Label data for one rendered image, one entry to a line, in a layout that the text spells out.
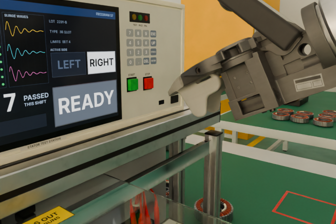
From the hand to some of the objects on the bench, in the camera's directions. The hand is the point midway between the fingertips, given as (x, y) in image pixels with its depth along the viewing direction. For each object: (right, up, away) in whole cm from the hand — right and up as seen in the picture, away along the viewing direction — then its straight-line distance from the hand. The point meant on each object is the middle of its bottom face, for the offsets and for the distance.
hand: (174, 85), depth 41 cm
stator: (+12, -36, +44) cm, 58 cm away
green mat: (+19, -33, +63) cm, 74 cm away
